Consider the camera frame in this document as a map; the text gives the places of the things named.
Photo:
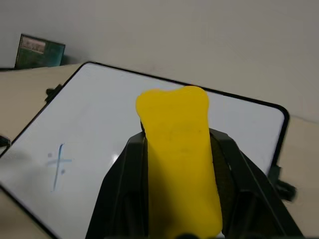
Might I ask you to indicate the yellow whiteboard eraser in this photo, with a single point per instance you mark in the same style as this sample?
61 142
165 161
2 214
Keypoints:
180 159

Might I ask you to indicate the green box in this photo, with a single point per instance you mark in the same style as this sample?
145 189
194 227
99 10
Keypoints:
38 53

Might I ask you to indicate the black-framed whiteboard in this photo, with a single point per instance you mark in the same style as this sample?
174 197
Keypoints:
99 119

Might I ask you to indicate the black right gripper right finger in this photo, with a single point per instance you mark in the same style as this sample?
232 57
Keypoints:
254 199

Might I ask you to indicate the black whiteboard clamp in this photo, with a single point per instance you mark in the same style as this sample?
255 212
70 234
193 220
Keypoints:
52 91
281 184

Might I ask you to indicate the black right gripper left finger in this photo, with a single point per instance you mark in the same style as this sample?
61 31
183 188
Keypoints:
119 189

